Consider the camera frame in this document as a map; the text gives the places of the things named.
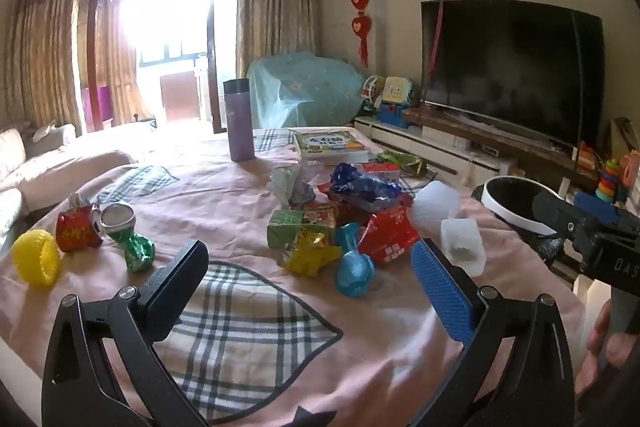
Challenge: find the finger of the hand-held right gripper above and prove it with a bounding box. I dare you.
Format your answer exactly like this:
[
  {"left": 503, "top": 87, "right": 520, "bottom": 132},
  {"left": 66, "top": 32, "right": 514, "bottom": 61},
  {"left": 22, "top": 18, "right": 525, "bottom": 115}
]
[
  {"left": 531, "top": 192, "right": 582, "bottom": 239},
  {"left": 573, "top": 192, "right": 630, "bottom": 227}
]

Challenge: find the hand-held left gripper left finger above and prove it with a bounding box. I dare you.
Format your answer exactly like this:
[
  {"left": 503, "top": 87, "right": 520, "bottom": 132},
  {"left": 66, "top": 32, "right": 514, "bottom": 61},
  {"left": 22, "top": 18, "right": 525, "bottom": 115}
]
[{"left": 42, "top": 239, "right": 211, "bottom": 427}]

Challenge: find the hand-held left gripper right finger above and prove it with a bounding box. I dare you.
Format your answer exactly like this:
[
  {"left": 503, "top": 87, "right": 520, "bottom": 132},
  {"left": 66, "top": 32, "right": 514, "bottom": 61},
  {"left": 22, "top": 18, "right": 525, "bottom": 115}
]
[{"left": 411, "top": 238, "right": 577, "bottom": 427}]

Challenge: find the black white-rimmed trash bin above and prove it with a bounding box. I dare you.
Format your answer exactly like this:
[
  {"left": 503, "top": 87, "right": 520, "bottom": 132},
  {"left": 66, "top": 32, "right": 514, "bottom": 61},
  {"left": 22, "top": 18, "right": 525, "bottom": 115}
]
[{"left": 471, "top": 176, "right": 568, "bottom": 260}]

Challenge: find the white blue bag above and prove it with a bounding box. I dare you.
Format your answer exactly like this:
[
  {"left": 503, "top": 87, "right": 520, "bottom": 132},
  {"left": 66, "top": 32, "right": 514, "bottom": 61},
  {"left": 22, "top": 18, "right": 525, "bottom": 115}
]
[{"left": 267, "top": 162, "right": 318, "bottom": 208}]

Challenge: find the person's right hand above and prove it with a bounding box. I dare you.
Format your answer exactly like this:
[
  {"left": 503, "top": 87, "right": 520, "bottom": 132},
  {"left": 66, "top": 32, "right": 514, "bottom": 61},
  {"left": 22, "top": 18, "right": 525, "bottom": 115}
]
[{"left": 574, "top": 297, "right": 640, "bottom": 408}]

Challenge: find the stacking rings toy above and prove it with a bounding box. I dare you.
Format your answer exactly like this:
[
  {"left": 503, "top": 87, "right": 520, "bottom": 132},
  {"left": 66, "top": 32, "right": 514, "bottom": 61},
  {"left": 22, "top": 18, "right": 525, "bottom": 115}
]
[{"left": 595, "top": 159, "right": 621, "bottom": 205}]

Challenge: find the orange toy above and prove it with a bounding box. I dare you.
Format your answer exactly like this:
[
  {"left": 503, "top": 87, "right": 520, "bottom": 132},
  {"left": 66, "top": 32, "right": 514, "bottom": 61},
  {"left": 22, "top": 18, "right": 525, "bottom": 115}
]
[{"left": 620, "top": 154, "right": 640, "bottom": 198}]

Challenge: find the clear plastic box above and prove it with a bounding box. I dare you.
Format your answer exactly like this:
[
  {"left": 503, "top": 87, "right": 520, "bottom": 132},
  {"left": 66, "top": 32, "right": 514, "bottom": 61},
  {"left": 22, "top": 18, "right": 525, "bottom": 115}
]
[{"left": 440, "top": 217, "right": 487, "bottom": 277}]

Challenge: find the green candy packet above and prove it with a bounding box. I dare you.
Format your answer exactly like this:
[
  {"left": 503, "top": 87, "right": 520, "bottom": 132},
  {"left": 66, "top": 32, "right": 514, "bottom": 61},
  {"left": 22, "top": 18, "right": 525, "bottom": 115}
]
[{"left": 100, "top": 202, "right": 156, "bottom": 273}]

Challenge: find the crumpled red carton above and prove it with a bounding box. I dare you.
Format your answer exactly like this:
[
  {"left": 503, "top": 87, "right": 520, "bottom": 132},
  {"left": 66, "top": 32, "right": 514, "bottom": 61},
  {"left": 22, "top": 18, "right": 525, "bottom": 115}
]
[{"left": 357, "top": 207, "right": 421, "bottom": 265}]

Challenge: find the pink plaid-patched tablecloth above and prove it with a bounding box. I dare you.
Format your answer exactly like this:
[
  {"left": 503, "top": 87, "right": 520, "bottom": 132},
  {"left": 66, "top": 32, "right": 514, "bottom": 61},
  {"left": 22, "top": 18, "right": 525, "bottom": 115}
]
[{"left": 0, "top": 126, "right": 586, "bottom": 427}]

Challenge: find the white and wood television stand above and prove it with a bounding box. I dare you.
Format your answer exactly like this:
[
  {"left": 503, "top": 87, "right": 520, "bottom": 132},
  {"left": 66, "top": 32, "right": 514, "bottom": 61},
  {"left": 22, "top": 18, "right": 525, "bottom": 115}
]
[{"left": 352, "top": 106, "right": 601, "bottom": 208}]

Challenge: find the green drink carton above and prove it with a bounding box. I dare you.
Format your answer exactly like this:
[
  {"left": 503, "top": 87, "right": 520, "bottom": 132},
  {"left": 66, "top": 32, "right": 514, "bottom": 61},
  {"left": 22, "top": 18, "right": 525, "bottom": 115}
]
[{"left": 267, "top": 204, "right": 341, "bottom": 250}]

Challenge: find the yellow snack wrapper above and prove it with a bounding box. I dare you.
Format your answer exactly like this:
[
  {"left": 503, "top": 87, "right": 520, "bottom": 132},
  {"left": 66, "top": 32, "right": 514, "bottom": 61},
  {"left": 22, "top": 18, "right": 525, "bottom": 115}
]
[{"left": 277, "top": 229, "right": 346, "bottom": 278}]

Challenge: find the blue plastic wrapper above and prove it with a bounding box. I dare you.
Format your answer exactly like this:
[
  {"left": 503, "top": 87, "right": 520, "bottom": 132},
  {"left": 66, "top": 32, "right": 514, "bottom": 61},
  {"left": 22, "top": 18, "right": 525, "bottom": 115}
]
[{"left": 330, "top": 163, "right": 403, "bottom": 208}]

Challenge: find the red and white box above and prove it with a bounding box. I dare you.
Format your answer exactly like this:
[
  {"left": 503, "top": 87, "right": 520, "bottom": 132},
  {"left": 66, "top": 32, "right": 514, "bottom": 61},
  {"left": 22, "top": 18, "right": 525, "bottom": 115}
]
[{"left": 357, "top": 162, "right": 401, "bottom": 185}]

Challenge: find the green and gold snack bag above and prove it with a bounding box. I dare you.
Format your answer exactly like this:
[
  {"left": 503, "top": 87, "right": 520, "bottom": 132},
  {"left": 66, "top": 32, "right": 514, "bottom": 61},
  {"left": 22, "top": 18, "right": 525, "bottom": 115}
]
[{"left": 377, "top": 151, "right": 428, "bottom": 178}]

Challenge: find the black flat television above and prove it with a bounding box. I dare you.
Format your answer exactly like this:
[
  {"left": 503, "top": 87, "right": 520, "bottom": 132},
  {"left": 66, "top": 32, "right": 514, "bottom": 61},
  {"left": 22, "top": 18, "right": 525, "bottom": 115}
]
[{"left": 420, "top": 0, "right": 606, "bottom": 155}]

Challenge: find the light pink sofa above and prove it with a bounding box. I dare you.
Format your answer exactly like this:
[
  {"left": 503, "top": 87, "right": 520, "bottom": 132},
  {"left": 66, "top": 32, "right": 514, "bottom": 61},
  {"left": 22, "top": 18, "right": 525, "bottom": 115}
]
[{"left": 0, "top": 122, "right": 133, "bottom": 228}]

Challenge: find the purple thermos bottle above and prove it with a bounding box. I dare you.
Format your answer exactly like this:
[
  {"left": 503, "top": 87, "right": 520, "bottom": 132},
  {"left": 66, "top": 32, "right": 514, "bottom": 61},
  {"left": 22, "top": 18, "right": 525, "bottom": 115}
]
[{"left": 223, "top": 78, "right": 257, "bottom": 162}]

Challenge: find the thick colourful book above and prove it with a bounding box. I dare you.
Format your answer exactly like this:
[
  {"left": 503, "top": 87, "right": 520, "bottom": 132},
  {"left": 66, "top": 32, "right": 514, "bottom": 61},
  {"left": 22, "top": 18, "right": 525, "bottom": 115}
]
[{"left": 292, "top": 130, "right": 372, "bottom": 166}]

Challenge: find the blue toy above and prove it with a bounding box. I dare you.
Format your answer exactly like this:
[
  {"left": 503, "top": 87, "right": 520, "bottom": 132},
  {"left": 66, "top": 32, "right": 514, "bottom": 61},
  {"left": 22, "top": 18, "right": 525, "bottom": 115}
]
[{"left": 377, "top": 103, "right": 408, "bottom": 126}]

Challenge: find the brown balcony cabinet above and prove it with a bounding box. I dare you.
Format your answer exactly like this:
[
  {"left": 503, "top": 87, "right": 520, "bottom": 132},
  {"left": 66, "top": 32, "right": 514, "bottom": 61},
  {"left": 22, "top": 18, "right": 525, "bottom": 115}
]
[{"left": 160, "top": 73, "right": 202, "bottom": 122}]

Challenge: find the magenta box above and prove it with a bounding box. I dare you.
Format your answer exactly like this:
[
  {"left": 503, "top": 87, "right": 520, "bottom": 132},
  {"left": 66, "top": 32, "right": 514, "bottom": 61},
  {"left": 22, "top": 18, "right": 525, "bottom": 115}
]
[{"left": 84, "top": 87, "right": 113, "bottom": 130}]

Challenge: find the white cage ball toy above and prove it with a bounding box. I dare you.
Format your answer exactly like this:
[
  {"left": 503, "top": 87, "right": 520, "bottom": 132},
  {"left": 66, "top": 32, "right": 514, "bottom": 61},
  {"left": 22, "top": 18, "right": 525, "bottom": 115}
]
[{"left": 362, "top": 76, "right": 386, "bottom": 105}]

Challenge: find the teal covered furniture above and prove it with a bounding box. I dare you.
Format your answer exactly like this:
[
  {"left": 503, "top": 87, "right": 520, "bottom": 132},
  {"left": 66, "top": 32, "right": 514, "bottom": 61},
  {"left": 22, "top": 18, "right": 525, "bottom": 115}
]
[{"left": 247, "top": 52, "right": 368, "bottom": 130}]

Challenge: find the beige patterned curtain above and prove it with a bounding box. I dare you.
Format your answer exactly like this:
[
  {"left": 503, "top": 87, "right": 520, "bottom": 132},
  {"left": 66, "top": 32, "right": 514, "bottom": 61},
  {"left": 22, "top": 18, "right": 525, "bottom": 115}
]
[
  {"left": 9, "top": 0, "right": 83, "bottom": 134},
  {"left": 236, "top": 0, "right": 321, "bottom": 75},
  {"left": 95, "top": 0, "right": 139, "bottom": 124}
]

